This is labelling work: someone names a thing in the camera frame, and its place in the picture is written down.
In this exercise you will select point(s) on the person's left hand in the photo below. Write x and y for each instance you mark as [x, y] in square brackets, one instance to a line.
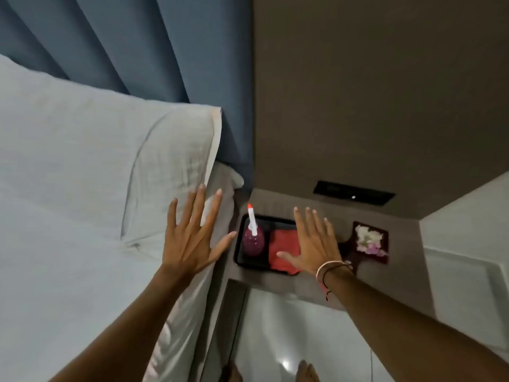
[189, 242]

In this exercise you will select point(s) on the person's right hand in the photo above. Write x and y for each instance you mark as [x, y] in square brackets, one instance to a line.
[314, 246]

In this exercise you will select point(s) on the red cloth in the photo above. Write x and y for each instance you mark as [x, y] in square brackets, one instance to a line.
[283, 244]

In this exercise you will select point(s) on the white and pink flowers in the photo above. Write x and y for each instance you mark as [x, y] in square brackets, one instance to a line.
[368, 239]

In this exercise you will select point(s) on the purple spray bottle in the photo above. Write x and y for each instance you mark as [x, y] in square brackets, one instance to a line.
[253, 242]

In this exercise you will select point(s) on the dark red vase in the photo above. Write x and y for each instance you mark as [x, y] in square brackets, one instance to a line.
[382, 234]

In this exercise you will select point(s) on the person's right forearm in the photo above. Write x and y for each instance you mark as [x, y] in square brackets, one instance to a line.
[397, 334]

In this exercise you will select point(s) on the person's right foot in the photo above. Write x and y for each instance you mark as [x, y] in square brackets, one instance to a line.
[308, 373]

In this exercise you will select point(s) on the black tray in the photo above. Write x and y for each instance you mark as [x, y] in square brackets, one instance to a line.
[242, 258]

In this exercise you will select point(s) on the white pillow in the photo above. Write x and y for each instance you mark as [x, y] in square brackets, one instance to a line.
[59, 135]
[175, 163]

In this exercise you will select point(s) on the blue curtain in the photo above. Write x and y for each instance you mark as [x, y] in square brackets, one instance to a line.
[179, 43]

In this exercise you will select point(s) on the black wall switch panel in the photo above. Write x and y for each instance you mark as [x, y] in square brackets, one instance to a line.
[350, 192]

